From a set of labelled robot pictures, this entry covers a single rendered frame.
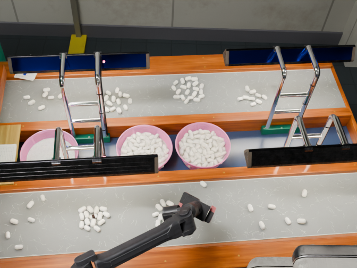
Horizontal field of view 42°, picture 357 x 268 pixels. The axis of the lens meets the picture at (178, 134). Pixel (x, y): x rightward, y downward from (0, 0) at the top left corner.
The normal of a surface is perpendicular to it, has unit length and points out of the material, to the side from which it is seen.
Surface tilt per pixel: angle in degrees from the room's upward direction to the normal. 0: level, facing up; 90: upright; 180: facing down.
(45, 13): 90
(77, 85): 0
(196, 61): 0
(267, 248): 0
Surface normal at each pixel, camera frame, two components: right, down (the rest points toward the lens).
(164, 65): 0.05, -0.60
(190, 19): 0.01, 0.80
